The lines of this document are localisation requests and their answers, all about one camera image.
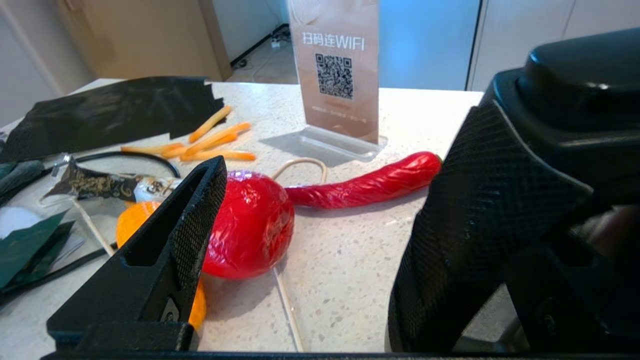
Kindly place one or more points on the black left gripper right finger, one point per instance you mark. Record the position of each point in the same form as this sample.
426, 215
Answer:
555, 300

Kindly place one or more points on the black plastic sheet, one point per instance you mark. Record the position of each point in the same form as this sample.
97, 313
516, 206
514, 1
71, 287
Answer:
110, 115

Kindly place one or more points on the black gold tea packet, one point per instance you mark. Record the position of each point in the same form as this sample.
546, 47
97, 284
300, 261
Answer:
100, 185

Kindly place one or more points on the red toy chili pepper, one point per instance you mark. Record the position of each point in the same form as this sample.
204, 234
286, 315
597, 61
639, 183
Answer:
370, 182

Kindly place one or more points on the orange toy fry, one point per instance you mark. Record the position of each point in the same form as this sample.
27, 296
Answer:
172, 152
211, 123
220, 137
220, 156
152, 148

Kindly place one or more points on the black electric kettle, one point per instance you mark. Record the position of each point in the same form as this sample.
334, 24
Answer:
575, 100

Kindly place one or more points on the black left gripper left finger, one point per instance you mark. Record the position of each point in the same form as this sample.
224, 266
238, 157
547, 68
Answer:
115, 300

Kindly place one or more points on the brown wooden door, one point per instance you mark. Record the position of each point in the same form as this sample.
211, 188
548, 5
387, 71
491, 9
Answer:
145, 35

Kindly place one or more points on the orange toy fruit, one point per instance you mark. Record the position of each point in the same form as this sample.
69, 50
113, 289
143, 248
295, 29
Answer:
132, 220

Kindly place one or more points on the white kitchen cabinets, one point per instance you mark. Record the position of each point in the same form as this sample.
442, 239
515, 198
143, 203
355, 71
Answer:
520, 40

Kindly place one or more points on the white refrigerator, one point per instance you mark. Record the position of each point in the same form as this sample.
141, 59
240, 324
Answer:
425, 45

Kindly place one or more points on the red toy apple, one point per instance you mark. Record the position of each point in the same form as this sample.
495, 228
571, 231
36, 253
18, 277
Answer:
250, 225

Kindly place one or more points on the acrylic wifi QR sign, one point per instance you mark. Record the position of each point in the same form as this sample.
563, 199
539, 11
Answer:
335, 75

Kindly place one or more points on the dark green packet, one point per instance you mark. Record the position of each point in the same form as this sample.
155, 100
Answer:
25, 250
20, 177

